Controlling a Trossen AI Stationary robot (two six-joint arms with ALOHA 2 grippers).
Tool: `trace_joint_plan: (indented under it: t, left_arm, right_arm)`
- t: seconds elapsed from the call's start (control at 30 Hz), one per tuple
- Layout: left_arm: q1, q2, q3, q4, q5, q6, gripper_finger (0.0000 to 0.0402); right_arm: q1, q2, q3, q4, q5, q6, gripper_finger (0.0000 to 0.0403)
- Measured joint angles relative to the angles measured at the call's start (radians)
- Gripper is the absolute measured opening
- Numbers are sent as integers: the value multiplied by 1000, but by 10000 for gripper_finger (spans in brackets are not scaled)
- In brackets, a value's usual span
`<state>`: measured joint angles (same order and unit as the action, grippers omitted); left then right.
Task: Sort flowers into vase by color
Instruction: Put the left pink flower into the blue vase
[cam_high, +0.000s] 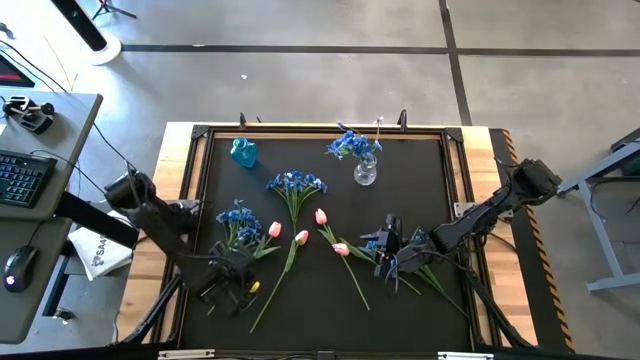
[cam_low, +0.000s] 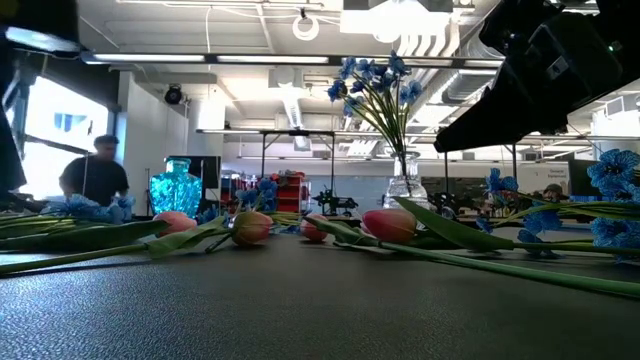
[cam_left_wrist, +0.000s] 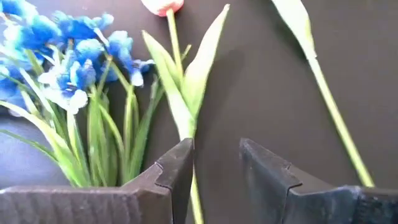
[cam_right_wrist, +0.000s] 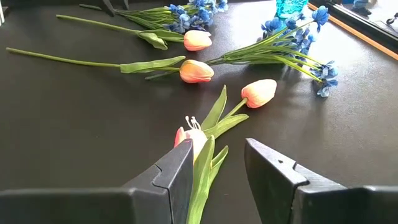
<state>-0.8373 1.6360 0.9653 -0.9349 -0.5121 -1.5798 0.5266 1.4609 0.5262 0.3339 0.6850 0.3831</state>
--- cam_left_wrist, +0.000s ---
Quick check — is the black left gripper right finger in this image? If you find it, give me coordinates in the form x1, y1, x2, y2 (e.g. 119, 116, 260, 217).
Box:
238, 138, 398, 224

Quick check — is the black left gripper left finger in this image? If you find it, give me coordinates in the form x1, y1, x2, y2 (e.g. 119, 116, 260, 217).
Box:
0, 138, 195, 224

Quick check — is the blue artificial flower bunch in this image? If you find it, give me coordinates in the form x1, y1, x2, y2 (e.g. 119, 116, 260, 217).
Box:
0, 0, 165, 188

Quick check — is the pink artificial tulip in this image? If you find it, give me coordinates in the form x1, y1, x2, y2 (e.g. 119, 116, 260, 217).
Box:
139, 0, 231, 224
271, 0, 376, 188

